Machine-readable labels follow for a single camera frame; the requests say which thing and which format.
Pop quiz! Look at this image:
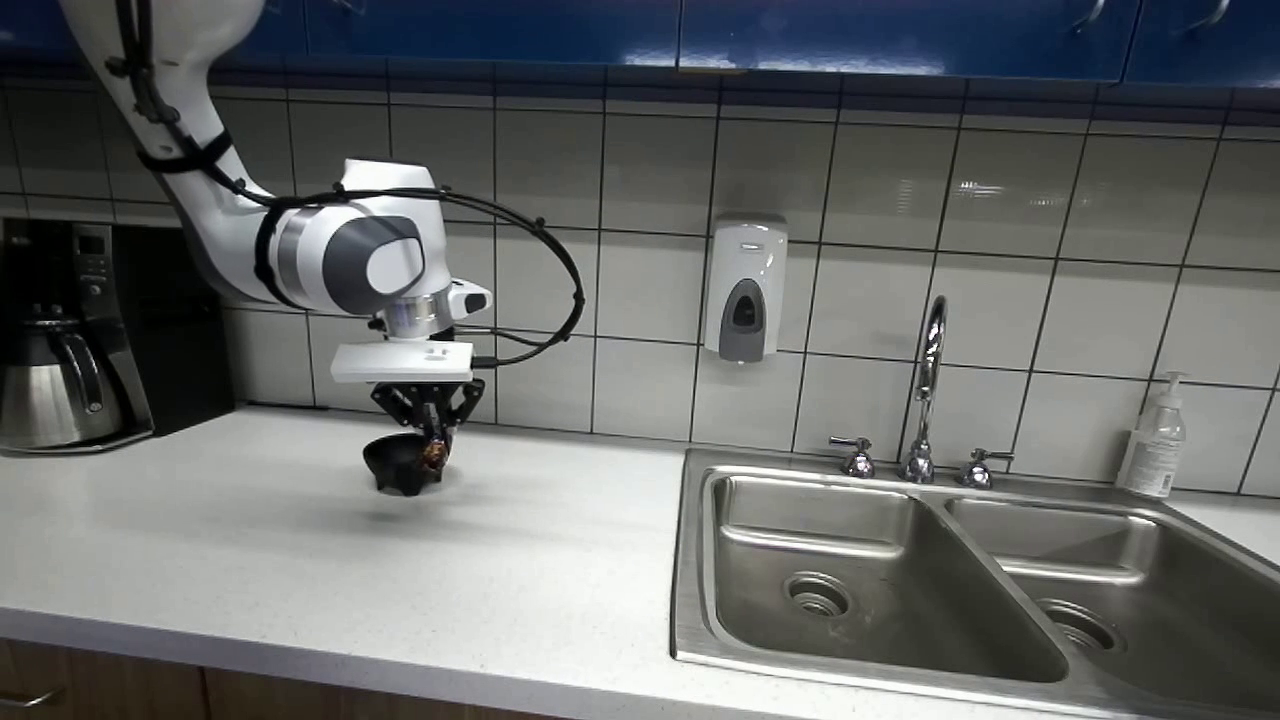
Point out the stainless steel double sink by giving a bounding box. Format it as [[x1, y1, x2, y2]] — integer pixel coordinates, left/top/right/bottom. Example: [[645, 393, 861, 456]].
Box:
[[666, 451, 1280, 720]]

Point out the snickers candy bar packet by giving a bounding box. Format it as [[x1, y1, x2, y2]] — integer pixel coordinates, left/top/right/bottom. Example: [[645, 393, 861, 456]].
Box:
[[420, 435, 451, 479]]

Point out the white wall soap dispenser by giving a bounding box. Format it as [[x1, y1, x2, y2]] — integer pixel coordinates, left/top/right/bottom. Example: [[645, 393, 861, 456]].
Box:
[[705, 220, 789, 363]]

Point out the wooden lower cabinet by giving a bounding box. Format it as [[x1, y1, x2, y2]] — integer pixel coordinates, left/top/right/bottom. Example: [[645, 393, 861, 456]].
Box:
[[0, 639, 541, 720]]

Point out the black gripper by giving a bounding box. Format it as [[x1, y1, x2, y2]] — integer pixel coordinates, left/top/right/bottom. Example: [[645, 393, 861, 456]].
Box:
[[368, 379, 484, 479]]

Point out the chrome right faucet handle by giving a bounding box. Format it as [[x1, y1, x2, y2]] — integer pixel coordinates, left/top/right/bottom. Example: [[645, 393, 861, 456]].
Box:
[[963, 448, 1011, 490]]

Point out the clear pump soap bottle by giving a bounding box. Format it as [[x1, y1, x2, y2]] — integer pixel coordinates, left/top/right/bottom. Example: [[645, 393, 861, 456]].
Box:
[[1116, 379, 1189, 499]]

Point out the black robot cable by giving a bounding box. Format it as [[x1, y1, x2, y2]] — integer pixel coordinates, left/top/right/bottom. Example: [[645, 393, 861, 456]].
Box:
[[108, 0, 592, 372]]

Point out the chrome sink faucet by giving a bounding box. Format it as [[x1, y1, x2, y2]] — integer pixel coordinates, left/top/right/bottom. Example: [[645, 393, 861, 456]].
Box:
[[900, 297, 948, 483]]

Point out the chrome left faucet handle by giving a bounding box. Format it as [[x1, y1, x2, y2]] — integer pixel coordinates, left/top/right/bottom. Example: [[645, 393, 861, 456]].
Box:
[[826, 435, 874, 475]]

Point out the black bowl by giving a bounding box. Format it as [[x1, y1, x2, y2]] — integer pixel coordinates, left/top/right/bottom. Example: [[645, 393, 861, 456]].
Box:
[[362, 433, 443, 497]]

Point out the chrome faucet handle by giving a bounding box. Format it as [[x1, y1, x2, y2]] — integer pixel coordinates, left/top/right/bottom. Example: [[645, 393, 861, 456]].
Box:
[[826, 435, 874, 475], [963, 448, 1011, 490]]

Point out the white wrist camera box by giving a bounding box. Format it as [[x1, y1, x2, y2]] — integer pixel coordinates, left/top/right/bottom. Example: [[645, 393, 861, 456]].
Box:
[[329, 339, 472, 385]]

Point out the steel coffee carafe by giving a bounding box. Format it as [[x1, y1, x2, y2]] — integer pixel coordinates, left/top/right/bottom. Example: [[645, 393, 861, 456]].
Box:
[[0, 316, 125, 451]]

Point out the blue upper cabinet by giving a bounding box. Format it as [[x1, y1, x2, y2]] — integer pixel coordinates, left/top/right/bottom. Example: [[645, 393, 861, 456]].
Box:
[[0, 0, 1280, 96]]

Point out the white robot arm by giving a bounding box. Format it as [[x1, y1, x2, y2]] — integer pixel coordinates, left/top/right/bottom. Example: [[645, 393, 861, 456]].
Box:
[[61, 0, 493, 497]]

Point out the black coffee maker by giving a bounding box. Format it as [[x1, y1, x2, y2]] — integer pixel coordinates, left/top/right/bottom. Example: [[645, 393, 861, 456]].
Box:
[[0, 220, 231, 456]]

